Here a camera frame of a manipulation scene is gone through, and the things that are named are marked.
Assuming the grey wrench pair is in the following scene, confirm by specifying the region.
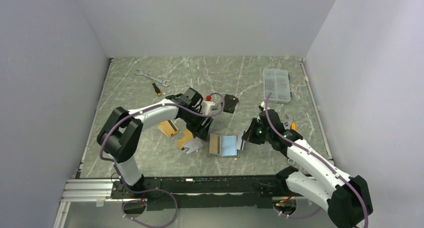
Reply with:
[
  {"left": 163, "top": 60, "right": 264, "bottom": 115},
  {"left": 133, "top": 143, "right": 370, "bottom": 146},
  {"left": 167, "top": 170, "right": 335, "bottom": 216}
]
[{"left": 282, "top": 114, "right": 294, "bottom": 130}]

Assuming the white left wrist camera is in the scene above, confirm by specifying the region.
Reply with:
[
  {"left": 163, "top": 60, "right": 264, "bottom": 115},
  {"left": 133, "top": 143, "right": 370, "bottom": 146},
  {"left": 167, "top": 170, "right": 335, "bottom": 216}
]
[{"left": 200, "top": 95, "right": 222, "bottom": 115}]

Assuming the black card stack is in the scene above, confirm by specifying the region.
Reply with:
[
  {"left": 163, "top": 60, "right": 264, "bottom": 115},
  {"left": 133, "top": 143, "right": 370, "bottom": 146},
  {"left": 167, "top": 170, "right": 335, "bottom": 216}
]
[{"left": 223, "top": 94, "right": 239, "bottom": 114}]

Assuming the black yellow screwdriver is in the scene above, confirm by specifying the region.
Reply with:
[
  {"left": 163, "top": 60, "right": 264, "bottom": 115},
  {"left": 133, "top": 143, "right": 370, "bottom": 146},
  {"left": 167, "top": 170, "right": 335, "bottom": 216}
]
[{"left": 152, "top": 83, "right": 162, "bottom": 96}]

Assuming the yellow handled tool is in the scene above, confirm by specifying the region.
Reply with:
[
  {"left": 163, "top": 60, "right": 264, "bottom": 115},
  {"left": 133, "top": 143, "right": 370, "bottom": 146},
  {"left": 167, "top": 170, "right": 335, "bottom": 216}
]
[{"left": 290, "top": 122, "right": 297, "bottom": 131}]

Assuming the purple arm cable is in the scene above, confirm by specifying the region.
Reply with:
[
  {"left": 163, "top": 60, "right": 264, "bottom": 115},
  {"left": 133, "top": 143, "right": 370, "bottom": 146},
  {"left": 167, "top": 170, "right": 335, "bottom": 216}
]
[
  {"left": 263, "top": 93, "right": 369, "bottom": 228},
  {"left": 99, "top": 92, "right": 226, "bottom": 228}
]

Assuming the silver open-end wrench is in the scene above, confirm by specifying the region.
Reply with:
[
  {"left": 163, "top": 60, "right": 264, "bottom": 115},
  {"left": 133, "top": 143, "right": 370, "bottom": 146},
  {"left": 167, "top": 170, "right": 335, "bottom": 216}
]
[{"left": 135, "top": 70, "right": 171, "bottom": 87}]

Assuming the grey card holder blue lining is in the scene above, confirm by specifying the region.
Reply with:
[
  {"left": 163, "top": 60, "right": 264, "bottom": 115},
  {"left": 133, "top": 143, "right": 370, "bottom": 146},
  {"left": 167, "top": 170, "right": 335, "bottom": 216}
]
[{"left": 209, "top": 136, "right": 239, "bottom": 157}]

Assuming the gold card black stripe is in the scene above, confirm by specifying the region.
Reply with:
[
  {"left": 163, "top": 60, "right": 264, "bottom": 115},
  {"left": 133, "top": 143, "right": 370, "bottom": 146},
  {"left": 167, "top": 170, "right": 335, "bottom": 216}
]
[{"left": 209, "top": 133, "right": 222, "bottom": 155}]

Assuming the gold card stack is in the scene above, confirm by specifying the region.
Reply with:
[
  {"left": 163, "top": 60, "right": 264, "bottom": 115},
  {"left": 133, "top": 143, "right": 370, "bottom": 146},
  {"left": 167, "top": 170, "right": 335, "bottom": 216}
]
[{"left": 158, "top": 120, "right": 180, "bottom": 138}]

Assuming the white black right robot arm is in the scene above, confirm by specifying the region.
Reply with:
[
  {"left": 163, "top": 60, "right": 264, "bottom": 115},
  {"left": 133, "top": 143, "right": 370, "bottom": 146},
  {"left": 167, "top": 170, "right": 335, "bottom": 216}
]
[{"left": 242, "top": 109, "right": 373, "bottom": 227}]

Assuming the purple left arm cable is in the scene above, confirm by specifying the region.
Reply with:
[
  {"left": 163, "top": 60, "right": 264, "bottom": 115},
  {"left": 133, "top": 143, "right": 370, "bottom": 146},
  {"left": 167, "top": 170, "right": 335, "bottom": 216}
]
[{"left": 99, "top": 92, "right": 226, "bottom": 228}]

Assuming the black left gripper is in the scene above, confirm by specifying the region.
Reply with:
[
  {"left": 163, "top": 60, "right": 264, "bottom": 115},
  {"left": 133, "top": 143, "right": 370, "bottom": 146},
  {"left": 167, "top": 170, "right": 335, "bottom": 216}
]
[{"left": 181, "top": 109, "right": 213, "bottom": 142}]

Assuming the aluminium frame rail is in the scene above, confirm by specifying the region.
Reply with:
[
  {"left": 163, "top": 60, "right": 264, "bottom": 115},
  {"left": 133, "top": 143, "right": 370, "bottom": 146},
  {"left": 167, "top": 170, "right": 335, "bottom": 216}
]
[{"left": 53, "top": 175, "right": 317, "bottom": 227}]

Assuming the silver card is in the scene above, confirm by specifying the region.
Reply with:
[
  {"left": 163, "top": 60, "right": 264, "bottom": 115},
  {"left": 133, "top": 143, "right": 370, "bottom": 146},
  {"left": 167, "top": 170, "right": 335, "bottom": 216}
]
[
  {"left": 236, "top": 131, "right": 246, "bottom": 150},
  {"left": 183, "top": 137, "right": 204, "bottom": 154}
]

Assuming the silver card on table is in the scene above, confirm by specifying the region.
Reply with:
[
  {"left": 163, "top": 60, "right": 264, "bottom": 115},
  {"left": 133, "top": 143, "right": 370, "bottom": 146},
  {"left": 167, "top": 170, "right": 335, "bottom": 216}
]
[{"left": 183, "top": 137, "right": 204, "bottom": 154}]

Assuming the clear plastic screw box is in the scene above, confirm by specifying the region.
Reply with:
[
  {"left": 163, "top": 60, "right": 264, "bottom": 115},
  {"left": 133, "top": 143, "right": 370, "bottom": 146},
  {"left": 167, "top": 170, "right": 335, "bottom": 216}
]
[{"left": 262, "top": 69, "right": 292, "bottom": 103}]

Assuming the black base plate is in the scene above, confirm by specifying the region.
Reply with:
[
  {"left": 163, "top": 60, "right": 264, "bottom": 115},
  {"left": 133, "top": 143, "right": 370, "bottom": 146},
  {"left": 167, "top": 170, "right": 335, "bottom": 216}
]
[{"left": 110, "top": 175, "right": 298, "bottom": 211}]

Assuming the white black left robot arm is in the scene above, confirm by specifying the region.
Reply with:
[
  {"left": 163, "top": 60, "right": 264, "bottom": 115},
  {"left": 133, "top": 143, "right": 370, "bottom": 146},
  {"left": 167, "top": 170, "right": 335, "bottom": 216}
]
[{"left": 96, "top": 88, "right": 216, "bottom": 198}]

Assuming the gold card under holder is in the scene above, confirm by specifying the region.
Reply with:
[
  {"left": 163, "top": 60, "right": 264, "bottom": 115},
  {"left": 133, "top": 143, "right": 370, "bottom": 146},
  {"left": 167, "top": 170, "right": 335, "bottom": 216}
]
[{"left": 176, "top": 130, "right": 195, "bottom": 150}]

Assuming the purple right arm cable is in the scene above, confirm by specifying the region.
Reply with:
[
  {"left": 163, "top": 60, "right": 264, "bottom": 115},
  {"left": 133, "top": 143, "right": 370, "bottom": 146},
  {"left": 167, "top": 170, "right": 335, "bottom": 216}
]
[{"left": 263, "top": 93, "right": 369, "bottom": 228}]

